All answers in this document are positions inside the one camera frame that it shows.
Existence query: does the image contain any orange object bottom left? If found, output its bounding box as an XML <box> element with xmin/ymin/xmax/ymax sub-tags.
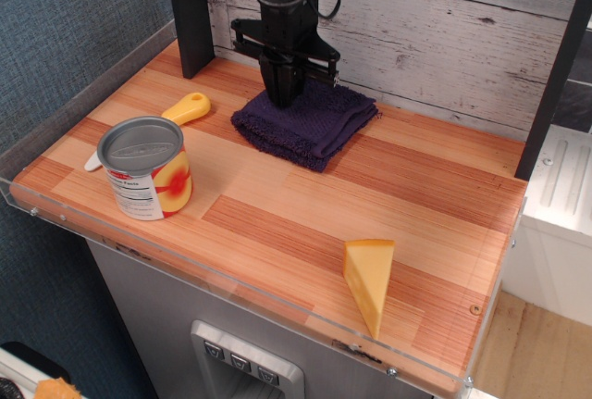
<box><xmin>33</xmin><ymin>378</ymin><xmax>82</xmax><ymax>399</ymax></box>

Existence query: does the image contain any yellow cheese wedge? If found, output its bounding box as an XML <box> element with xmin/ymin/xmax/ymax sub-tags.
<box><xmin>343</xmin><ymin>239</ymin><xmax>395</xmax><ymax>340</ymax></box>

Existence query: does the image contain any tin can with red-yellow label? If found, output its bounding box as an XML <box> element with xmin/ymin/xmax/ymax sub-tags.
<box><xmin>97</xmin><ymin>116</ymin><xmax>193</xmax><ymax>221</ymax></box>

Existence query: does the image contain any dark purple cloth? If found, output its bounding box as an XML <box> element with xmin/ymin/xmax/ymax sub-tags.
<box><xmin>231</xmin><ymin>81</ymin><xmax>378</xmax><ymax>172</ymax></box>

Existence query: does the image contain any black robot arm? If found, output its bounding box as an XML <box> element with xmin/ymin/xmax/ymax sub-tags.
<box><xmin>231</xmin><ymin>0</ymin><xmax>341</xmax><ymax>108</ymax></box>

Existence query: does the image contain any dark left frame post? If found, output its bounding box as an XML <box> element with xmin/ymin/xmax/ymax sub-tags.
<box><xmin>171</xmin><ymin>0</ymin><xmax>215</xmax><ymax>79</ymax></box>

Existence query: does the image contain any dark frame post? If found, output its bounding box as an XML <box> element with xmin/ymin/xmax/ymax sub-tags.
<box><xmin>514</xmin><ymin>0</ymin><xmax>591</xmax><ymax>181</ymax></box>
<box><xmin>171</xmin><ymin>0</ymin><xmax>215</xmax><ymax>79</ymax></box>

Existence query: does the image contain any grey cabinet with dispenser panel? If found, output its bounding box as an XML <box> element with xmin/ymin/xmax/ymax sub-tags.
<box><xmin>89</xmin><ymin>242</ymin><xmax>428</xmax><ymax>398</ymax></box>

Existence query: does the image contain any white black device bottom left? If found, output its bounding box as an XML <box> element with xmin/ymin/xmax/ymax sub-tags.
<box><xmin>1</xmin><ymin>342</ymin><xmax>71</xmax><ymax>398</ymax></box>

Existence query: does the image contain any dark right frame post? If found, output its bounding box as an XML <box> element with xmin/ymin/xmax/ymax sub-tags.
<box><xmin>514</xmin><ymin>0</ymin><xmax>591</xmax><ymax>181</ymax></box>

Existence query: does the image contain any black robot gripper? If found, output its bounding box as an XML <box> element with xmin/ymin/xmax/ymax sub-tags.
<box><xmin>231</xmin><ymin>0</ymin><xmax>340</xmax><ymax>108</ymax></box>

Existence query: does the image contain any clear acrylic table guard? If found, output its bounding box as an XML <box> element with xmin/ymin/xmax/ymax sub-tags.
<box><xmin>7</xmin><ymin>26</ymin><xmax>526</xmax><ymax>398</ymax></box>

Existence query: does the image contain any white toy sink unit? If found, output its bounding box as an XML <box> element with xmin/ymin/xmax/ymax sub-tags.
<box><xmin>502</xmin><ymin>126</ymin><xmax>591</xmax><ymax>325</ymax></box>

